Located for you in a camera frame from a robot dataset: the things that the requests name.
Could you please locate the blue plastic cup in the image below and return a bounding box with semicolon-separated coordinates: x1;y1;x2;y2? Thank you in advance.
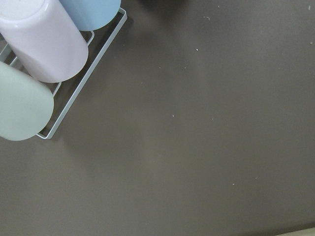
60;0;121;31

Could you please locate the green plastic cup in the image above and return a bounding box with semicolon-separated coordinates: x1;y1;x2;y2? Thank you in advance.
0;62;54;141

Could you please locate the pink plastic cup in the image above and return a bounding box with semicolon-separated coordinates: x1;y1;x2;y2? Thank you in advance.
0;0;89;83

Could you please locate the white wire cup rack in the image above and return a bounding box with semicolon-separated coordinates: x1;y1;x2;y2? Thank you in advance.
0;7;128;141

